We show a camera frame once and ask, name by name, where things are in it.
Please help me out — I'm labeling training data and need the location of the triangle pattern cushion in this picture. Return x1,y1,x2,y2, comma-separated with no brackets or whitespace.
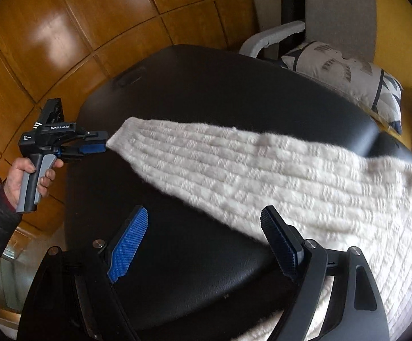
280,41,404,136

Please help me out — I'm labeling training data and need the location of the grey yellow blue sofa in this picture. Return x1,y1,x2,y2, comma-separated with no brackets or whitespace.
239,0,412,171

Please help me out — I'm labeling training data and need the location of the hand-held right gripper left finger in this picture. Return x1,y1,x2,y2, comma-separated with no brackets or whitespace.
21,205,149,341

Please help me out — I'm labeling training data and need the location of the person's left hand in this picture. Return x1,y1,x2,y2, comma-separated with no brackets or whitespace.
7,156,64,210

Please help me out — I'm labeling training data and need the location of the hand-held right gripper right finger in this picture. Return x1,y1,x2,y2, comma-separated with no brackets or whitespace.
260,205,391,341

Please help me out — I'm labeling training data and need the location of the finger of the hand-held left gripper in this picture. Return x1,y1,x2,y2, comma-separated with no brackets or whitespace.
74,130,109,143
57,143,107,160

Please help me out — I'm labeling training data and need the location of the cream knitted scarf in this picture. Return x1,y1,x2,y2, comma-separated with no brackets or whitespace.
106,117,412,341

